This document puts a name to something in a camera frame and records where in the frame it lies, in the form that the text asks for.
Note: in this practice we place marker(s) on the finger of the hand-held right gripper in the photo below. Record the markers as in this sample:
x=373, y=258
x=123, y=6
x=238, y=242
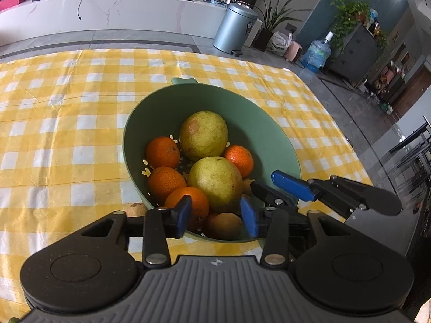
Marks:
x=269, y=197
x=293, y=185

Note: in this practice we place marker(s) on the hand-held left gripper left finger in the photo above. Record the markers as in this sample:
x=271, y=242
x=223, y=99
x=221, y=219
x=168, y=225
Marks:
x=183, y=215

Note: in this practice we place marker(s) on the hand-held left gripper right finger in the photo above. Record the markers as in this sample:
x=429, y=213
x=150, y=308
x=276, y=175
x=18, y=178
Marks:
x=249, y=220

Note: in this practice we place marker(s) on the orange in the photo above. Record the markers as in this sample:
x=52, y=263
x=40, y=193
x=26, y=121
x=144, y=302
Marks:
x=239, y=159
x=166, y=183
x=193, y=202
x=162, y=151

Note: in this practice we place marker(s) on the brown kiwi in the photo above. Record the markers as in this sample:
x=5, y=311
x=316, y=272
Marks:
x=227, y=226

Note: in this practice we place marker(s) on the green bowl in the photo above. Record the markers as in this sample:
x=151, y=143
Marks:
x=269, y=131

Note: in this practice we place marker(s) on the yellow-green pear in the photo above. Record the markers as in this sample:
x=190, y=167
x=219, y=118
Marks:
x=215, y=183
x=203, y=134

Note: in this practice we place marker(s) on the brown potato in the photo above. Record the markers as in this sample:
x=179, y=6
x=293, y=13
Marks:
x=136, y=209

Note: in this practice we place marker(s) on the black table and chairs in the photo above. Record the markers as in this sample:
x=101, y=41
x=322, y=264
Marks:
x=414, y=148

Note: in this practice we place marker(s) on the cluttered low shelf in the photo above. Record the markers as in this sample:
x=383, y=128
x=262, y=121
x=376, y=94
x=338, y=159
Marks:
x=387, y=80

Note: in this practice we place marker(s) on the blue water bottle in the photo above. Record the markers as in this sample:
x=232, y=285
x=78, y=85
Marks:
x=316, y=53

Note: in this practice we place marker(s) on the pink stool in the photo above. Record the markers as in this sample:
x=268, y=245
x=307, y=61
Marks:
x=293, y=51

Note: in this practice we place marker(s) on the white plastic bag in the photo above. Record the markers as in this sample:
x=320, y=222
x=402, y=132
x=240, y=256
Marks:
x=279, y=43

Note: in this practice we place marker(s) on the grey drawer cabinet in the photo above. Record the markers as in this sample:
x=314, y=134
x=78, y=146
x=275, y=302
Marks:
x=357, y=53

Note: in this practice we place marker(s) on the yellow checked tablecloth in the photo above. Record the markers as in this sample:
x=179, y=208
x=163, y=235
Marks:
x=67, y=107

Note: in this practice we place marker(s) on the grey trash can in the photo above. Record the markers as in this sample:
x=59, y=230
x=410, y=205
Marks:
x=234, y=28

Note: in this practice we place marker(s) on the tall potted plant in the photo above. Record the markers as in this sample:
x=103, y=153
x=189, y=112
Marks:
x=272, y=16

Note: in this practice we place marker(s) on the trailing ivy plant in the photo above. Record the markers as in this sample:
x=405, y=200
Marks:
x=348, y=16

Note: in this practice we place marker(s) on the green cucumber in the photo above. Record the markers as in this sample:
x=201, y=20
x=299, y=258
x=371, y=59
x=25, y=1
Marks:
x=14, y=320

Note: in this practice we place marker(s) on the white marble cabinet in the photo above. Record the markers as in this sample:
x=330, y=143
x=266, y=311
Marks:
x=134, y=13

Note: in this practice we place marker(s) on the pink box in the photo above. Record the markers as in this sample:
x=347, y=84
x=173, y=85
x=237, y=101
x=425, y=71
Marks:
x=11, y=1

